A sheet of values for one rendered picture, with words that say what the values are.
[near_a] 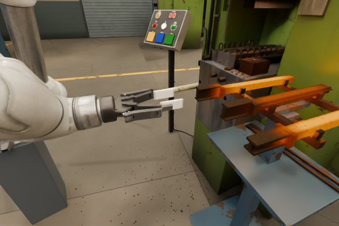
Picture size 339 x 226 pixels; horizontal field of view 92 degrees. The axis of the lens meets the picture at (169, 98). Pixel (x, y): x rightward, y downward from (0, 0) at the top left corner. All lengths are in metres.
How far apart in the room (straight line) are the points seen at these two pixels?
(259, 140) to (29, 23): 0.90
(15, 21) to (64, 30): 8.38
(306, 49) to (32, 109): 0.93
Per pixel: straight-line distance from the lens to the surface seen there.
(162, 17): 1.44
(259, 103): 0.52
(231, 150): 0.75
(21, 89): 0.32
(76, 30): 9.15
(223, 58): 1.03
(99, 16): 8.87
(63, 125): 0.45
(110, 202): 1.44
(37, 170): 1.25
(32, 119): 0.34
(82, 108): 0.46
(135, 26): 8.85
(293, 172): 0.78
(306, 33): 0.93
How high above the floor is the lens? 1.21
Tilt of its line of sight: 29 degrees down
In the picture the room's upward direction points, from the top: straight up
